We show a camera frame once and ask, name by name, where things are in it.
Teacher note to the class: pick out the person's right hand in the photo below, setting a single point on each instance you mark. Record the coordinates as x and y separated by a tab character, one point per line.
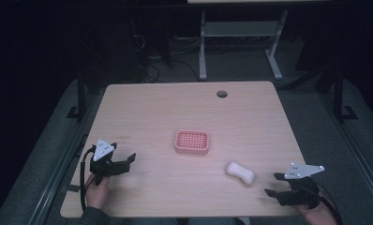
319	216

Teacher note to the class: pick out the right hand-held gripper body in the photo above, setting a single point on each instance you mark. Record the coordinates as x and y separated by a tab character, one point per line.
300	190

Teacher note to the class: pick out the aluminium rail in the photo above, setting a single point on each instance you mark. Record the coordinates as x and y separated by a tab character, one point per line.
55	178
353	150

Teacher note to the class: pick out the person's left hand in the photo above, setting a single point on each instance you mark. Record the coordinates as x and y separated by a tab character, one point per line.
96	193

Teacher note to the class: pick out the pink soap dish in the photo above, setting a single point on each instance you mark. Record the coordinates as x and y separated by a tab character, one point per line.
192	142

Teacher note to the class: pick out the black metal stand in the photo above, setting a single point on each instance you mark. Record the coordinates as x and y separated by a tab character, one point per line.
80	93
340	97

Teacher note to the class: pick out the white metal table frame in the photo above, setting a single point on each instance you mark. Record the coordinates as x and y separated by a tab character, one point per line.
241	28

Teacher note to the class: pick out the white soap bar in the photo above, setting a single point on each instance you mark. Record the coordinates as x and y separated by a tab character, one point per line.
241	172

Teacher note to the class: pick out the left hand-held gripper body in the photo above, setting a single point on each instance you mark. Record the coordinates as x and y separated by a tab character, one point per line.
108	168

